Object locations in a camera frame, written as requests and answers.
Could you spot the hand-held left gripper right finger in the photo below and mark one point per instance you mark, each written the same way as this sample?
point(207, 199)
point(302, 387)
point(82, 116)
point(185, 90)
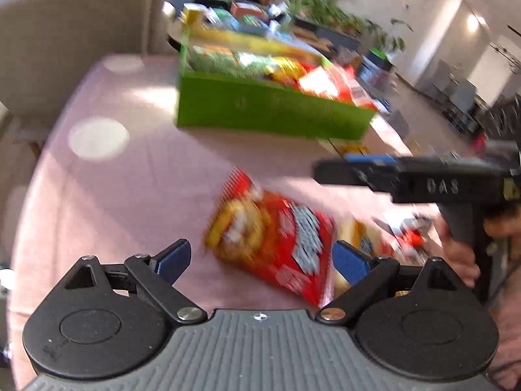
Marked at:
point(351, 264)

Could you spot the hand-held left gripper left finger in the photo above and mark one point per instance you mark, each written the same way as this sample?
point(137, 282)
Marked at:
point(176, 258)

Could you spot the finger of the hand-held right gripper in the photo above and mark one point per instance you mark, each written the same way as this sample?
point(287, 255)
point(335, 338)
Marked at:
point(354, 173)

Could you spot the orange snack packet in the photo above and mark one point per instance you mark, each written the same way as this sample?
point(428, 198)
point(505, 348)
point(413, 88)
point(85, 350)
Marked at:
point(358, 232)

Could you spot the red potato chips bag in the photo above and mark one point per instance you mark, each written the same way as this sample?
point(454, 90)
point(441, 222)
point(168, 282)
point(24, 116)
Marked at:
point(268, 236)

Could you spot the red white-lettered snack bag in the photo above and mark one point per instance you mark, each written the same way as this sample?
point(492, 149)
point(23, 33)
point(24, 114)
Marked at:
point(325, 83)

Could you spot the green cardboard box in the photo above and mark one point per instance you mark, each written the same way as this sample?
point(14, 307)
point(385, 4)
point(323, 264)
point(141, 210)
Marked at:
point(264, 106)

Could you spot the yellow red snack bag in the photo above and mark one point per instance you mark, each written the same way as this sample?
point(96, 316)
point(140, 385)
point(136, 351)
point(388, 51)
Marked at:
point(285, 69)

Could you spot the green snack bag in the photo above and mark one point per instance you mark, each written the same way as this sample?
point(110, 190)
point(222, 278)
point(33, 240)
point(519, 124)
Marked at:
point(219, 61)

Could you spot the person's right hand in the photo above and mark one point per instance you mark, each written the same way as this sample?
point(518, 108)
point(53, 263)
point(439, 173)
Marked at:
point(462, 260)

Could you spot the peace lily white pot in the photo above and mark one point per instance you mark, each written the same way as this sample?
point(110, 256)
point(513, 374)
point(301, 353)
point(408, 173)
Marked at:
point(390, 38)

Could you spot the orange box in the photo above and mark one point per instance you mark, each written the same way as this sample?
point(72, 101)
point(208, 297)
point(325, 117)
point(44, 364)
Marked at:
point(246, 9)

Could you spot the beige sofa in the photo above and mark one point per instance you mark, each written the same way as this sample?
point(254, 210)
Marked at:
point(73, 16)

